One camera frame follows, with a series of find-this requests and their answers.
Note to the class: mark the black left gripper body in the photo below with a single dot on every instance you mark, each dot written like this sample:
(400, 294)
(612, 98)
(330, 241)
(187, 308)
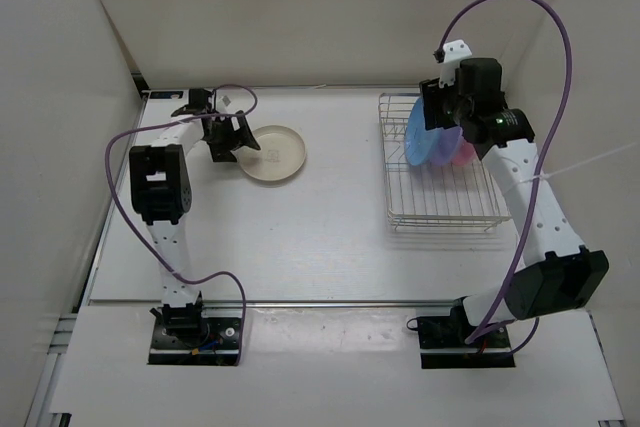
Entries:
(223, 139)

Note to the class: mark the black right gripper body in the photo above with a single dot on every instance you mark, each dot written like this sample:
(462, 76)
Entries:
(450, 108)

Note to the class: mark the cream bear plate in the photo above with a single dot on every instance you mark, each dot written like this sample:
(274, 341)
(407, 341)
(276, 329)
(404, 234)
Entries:
(281, 156)

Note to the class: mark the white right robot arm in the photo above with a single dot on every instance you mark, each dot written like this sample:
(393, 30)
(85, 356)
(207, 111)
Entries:
(551, 230)

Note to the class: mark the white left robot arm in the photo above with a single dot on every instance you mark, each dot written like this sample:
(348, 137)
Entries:
(161, 195)

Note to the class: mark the purple plate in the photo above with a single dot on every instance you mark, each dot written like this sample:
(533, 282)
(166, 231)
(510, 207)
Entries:
(447, 146)

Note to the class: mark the pink plate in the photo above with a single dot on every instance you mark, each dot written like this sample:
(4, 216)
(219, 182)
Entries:
(465, 154)

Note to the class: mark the blue plate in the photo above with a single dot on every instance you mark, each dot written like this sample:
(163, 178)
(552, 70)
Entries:
(420, 144)

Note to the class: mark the black XDOF label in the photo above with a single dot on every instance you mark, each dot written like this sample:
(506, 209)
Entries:
(166, 95)

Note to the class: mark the white zip tie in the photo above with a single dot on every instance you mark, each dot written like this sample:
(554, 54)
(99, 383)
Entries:
(547, 175)

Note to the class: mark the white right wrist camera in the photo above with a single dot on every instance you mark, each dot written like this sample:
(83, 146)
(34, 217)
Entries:
(449, 57)

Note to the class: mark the metal wire dish rack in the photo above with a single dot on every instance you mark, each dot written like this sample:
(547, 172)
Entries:
(430, 198)

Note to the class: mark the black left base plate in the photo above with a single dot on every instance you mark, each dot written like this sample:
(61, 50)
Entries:
(193, 338)

